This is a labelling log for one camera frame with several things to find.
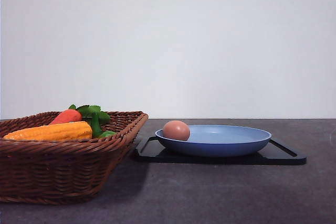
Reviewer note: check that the brown egg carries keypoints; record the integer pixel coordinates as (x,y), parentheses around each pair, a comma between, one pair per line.
(177,130)

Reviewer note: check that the blue round plate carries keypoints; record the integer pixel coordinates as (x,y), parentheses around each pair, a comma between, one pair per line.
(218,141)

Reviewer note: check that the brown wicker basket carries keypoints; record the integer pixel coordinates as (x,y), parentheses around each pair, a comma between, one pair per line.
(61,172)

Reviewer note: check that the black serving tray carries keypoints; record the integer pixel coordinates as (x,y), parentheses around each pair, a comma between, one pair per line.
(150,151)

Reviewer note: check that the orange toy carrot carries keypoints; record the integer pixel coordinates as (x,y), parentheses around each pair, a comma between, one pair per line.
(74,114)

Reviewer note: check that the yellow toy corn cob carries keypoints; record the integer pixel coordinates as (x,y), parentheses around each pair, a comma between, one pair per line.
(63,131)

